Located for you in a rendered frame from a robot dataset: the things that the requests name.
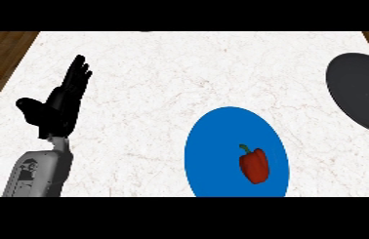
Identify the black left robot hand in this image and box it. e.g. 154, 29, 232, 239
14, 54, 92, 140

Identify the blue plate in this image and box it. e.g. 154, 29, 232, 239
182, 106, 290, 198

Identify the dark grey pan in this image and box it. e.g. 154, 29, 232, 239
324, 52, 369, 131

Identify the red bell pepper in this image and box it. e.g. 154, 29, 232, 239
237, 143, 271, 185

